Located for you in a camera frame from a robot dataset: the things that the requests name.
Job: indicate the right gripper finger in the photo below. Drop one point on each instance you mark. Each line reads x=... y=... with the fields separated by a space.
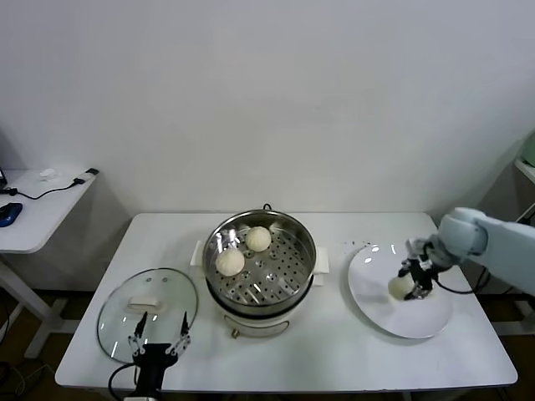
x=418 y=294
x=406 y=269

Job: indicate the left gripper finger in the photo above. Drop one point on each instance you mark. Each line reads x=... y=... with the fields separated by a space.
x=137 y=344
x=183 y=340

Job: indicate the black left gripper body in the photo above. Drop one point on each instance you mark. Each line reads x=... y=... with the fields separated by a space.
x=154 y=357

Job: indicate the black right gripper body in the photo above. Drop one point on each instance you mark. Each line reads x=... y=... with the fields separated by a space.
x=422 y=275

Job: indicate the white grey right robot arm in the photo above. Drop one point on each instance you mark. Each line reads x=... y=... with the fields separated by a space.
x=464 y=234

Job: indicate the stainless steel steamer basket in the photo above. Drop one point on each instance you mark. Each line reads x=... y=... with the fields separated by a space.
x=301 y=259

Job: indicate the white round plate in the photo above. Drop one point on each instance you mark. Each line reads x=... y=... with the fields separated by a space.
x=376 y=301

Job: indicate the white electric cooking pot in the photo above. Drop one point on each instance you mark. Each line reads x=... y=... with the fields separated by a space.
x=255 y=321

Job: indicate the white shelf board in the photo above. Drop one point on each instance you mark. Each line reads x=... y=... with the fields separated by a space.
x=527 y=171

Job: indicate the white side table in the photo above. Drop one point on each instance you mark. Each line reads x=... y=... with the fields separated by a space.
x=42 y=217

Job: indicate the pale green box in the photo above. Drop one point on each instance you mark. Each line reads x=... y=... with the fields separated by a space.
x=530 y=146

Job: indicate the white black adapter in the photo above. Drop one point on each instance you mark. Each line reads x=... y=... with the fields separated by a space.
x=88 y=174

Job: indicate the blue computer mouse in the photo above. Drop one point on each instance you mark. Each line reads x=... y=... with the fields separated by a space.
x=10 y=213

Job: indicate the crumpled white tissue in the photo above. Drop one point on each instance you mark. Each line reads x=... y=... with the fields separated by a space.
x=48 y=173

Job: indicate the black laptop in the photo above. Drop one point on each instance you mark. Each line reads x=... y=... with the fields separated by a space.
x=2 y=175

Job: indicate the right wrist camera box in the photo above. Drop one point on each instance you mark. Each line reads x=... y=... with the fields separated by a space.
x=418 y=246

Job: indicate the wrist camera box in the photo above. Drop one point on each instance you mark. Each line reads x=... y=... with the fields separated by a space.
x=418 y=246
x=147 y=397

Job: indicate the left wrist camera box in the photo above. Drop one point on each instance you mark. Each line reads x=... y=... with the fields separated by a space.
x=147 y=397

